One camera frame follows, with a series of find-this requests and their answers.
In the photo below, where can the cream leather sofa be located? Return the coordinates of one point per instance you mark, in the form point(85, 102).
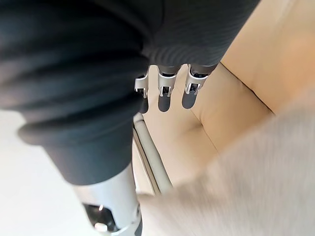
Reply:
point(221, 110)

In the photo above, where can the grey tubular frame bar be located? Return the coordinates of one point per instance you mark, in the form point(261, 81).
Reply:
point(152, 157)

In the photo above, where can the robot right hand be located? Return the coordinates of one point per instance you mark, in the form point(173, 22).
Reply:
point(73, 73)

